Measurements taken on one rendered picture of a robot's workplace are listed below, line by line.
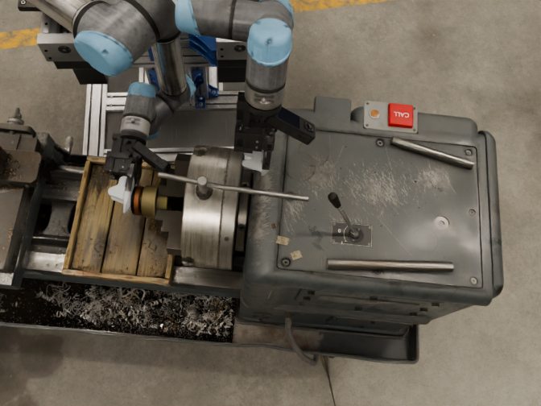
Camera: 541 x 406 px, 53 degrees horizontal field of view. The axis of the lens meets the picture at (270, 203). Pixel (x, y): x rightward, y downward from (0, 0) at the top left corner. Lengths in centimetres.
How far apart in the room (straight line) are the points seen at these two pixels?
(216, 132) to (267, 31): 155
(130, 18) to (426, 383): 194
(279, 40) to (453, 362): 194
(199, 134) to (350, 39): 105
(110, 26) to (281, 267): 63
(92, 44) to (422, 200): 81
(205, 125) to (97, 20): 130
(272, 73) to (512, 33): 253
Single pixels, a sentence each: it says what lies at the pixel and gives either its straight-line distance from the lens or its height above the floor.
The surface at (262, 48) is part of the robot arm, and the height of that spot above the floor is 165.
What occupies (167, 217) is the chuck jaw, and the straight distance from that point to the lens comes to 139.
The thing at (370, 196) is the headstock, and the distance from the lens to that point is 128.
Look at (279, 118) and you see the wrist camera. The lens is 107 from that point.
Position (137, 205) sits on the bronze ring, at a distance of 141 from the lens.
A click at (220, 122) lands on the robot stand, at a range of 250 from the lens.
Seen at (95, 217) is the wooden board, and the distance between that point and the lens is 167.
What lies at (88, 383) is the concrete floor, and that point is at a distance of 250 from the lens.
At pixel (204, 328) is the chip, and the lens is 189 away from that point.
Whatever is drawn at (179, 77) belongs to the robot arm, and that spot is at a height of 113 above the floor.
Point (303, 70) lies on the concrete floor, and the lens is 291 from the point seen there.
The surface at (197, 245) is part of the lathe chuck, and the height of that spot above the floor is 117.
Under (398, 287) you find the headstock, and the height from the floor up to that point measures 125.
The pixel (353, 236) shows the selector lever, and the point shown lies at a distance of 124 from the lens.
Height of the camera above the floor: 243
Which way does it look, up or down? 71 degrees down
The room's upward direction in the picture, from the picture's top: 11 degrees clockwise
